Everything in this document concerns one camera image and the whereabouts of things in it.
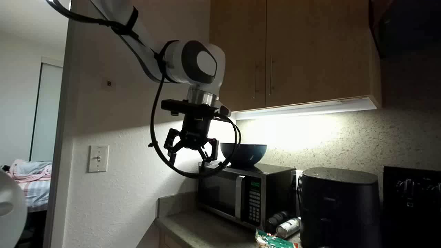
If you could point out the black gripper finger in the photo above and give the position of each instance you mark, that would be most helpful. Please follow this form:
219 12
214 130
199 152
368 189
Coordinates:
172 145
212 149

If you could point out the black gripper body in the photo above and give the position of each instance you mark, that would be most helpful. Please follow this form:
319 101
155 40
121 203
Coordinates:
196 131

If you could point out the black steel microwave oven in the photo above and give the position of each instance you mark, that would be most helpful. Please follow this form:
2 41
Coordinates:
276 187

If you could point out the white closet door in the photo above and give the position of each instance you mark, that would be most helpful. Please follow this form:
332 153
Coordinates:
46 114

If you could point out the blue bowl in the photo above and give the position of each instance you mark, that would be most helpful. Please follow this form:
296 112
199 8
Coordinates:
243 153

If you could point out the dark small bottle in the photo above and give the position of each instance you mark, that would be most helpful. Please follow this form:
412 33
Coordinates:
276 220

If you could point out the under-cabinet light strip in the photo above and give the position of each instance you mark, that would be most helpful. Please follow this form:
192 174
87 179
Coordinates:
308 108

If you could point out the colourful snack bag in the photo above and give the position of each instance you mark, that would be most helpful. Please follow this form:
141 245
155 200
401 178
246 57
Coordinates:
273 240

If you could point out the white labelled bottle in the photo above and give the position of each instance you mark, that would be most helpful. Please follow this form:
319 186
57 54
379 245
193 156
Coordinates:
290 227

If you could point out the pink patterned bedding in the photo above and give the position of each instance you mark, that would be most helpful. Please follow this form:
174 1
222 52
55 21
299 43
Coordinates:
35 183

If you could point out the black electric stove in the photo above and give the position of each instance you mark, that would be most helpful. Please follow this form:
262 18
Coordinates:
411 207

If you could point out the black range hood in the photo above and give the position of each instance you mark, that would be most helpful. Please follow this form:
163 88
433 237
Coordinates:
408 25

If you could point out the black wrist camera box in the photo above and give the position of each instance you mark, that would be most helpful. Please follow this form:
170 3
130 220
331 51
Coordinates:
188 108

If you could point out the white light switch plate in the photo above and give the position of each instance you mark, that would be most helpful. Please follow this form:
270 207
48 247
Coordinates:
98 158

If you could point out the wooden wall cabinet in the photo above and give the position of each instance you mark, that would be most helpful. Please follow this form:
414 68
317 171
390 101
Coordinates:
298 50

